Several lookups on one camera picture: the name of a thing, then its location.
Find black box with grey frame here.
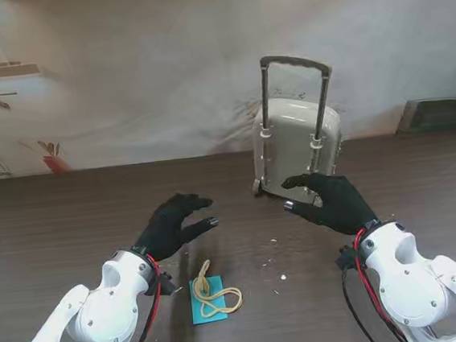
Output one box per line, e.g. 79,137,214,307
392,95,456,139

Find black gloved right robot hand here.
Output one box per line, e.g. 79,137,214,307
279,167,380,242

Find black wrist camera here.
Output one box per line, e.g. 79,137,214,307
332,243,362,271
152,271,177,297

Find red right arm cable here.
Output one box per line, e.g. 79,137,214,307
352,225,407,342

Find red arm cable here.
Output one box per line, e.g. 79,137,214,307
352,225,407,342
133,253,167,342

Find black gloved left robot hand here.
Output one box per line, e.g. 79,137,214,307
128,189,224,265

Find printed backdrop cloth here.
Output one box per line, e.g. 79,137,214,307
0,0,456,190

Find red left arm cable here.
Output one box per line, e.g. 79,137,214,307
133,253,167,342

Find teal paper luggage tag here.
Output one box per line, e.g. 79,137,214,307
187,275,229,326

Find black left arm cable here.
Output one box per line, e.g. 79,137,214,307
113,282,166,342

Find yellow twisted tag cord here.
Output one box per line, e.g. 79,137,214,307
190,256,246,319

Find beige mini trolley suitcase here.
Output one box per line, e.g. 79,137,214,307
239,49,350,212

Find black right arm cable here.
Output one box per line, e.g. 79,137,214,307
341,264,383,342

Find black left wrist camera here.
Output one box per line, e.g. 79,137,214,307
152,271,177,297

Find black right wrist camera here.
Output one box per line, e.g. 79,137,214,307
332,243,362,271

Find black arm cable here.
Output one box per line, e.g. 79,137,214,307
341,264,383,342
113,282,166,342

